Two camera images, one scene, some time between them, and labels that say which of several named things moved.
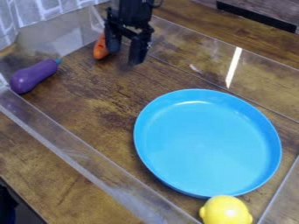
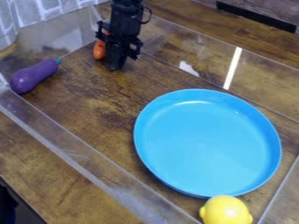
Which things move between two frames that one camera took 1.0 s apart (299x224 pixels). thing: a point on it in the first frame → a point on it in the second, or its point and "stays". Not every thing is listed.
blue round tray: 208,143 stays
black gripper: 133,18 → 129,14
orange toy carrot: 101,52 stays
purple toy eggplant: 25,78 stays
